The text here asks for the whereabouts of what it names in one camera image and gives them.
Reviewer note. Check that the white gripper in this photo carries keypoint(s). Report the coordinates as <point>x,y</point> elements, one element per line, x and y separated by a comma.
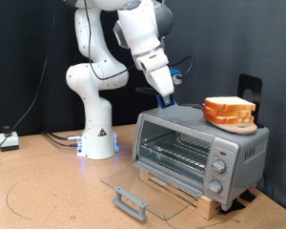
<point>155,70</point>

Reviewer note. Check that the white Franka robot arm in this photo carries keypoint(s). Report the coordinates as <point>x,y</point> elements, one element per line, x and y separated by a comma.
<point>95,127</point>

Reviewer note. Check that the silver oven knob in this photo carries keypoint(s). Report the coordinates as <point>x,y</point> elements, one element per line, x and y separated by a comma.
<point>215,187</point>
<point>219,166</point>

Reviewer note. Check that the silver toaster oven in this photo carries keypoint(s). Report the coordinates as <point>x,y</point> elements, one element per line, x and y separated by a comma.
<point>244,159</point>

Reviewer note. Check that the vertical metal pole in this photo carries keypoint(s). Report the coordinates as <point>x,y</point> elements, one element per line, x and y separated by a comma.
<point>164,43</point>

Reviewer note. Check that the black metal bookend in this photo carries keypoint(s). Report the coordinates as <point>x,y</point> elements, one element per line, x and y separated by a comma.
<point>244,82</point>

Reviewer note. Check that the round wooden board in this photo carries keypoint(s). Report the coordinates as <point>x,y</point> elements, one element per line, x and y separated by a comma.
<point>241,129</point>

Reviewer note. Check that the slotted wooden block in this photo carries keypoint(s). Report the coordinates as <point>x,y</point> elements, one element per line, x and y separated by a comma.
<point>209,206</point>

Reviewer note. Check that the black foam pad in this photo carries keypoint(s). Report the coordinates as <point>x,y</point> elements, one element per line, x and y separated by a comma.
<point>233,206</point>
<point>248,195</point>

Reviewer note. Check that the grey emergency stop box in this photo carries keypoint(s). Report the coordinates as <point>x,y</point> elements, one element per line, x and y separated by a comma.
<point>9,140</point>

